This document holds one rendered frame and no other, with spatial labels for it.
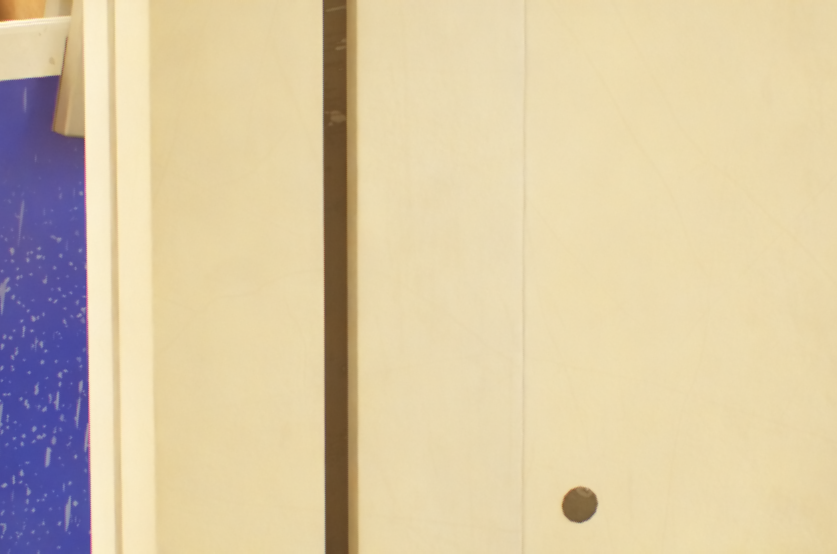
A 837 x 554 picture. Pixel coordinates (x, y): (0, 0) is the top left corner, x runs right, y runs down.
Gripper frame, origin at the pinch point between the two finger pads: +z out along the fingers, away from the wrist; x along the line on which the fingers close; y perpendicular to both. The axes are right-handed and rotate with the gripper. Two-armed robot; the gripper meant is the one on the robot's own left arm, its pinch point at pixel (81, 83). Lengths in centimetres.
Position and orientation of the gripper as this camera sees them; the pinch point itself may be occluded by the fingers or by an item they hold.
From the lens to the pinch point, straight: 200.7
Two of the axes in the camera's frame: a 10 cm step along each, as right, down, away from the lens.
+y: 8.7, 0.6, 4.9
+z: -1.5, 9.8, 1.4
